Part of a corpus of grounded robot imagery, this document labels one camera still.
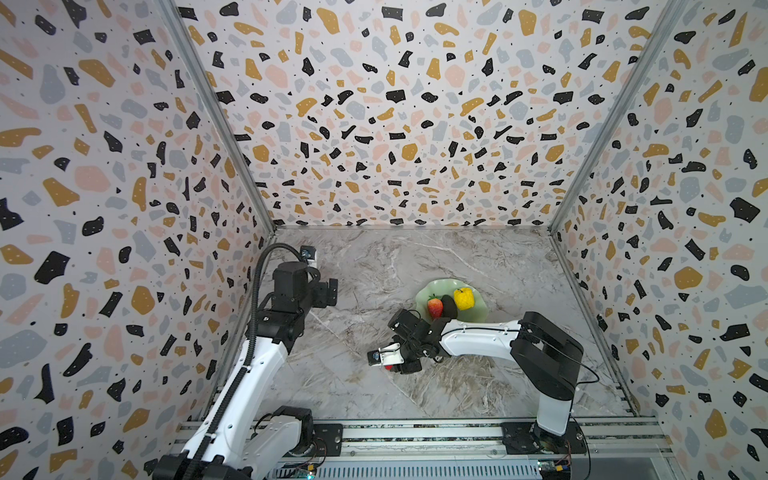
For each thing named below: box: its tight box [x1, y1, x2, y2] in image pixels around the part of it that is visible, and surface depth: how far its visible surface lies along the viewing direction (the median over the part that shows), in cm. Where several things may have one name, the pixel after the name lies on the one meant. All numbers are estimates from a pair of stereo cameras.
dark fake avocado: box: [441, 294, 458, 319], surface depth 97 cm
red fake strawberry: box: [428, 293, 444, 319], surface depth 97 cm
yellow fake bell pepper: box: [453, 287, 475, 311], surface depth 94 cm
